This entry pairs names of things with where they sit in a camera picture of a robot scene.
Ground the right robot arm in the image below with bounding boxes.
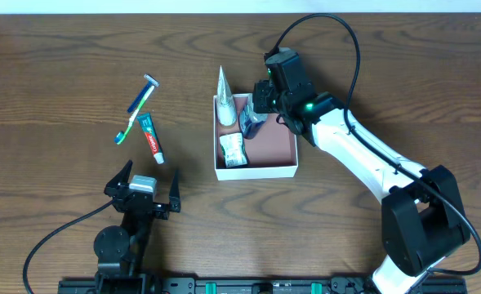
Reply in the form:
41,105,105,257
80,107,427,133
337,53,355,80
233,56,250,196
251,47,474,293

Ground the blue disposable razor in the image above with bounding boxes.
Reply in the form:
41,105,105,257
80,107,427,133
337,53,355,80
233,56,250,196
127,73,159,114

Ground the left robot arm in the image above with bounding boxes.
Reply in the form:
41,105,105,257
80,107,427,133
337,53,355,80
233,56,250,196
93,161,181,276

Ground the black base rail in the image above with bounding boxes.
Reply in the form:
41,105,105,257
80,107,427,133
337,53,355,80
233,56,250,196
57,275,468,294

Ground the white cream tube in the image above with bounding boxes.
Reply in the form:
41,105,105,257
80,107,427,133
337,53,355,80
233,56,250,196
216,67,237,127

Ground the Colgate toothpaste tube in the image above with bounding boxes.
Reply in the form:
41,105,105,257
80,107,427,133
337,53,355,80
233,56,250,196
137,113,165,164

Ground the clear bottle blue liquid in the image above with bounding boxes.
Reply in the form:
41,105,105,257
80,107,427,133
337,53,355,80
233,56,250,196
238,103,268,140

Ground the green white toothbrush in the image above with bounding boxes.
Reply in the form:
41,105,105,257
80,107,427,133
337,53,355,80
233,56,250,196
114,85,156,145

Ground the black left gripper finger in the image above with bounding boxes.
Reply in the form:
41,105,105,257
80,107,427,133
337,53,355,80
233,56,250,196
104,160,133,195
168,170,181,212

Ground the green white sachet packet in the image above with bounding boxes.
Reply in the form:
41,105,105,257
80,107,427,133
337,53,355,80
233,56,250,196
219,132,247,168

